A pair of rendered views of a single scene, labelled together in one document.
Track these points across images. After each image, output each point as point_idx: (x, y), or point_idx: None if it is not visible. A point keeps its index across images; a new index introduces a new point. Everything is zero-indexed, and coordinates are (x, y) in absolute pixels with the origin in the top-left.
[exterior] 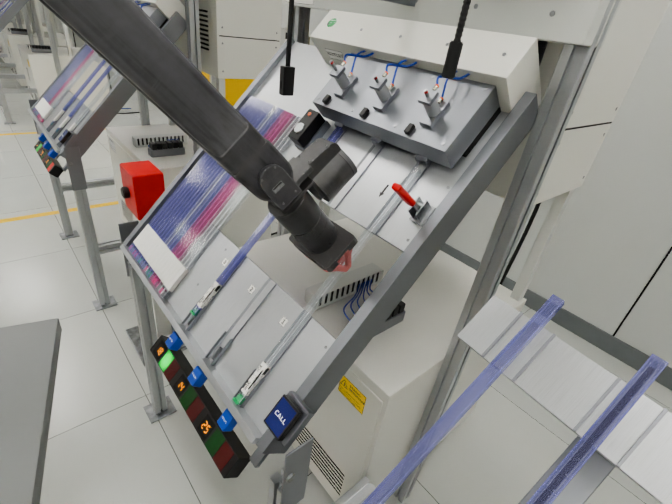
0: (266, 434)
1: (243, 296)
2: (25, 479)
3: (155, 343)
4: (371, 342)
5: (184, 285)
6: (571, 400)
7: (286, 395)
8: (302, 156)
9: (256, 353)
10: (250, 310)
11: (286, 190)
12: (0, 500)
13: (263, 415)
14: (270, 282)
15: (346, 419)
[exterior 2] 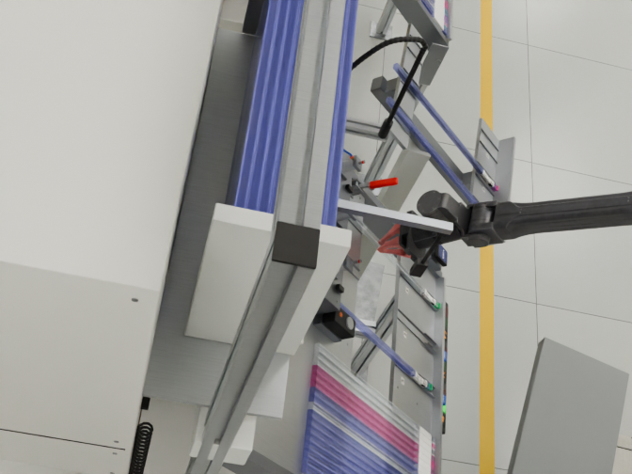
0: (438, 273)
1: (408, 340)
2: (534, 402)
3: (442, 430)
4: None
5: (421, 422)
6: (409, 99)
7: (436, 255)
8: (456, 213)
9: (420, 306)
10: (411, 327)
11: None
12: (546, 400)
13: (432, 284)
14: (398, 316)
15: None
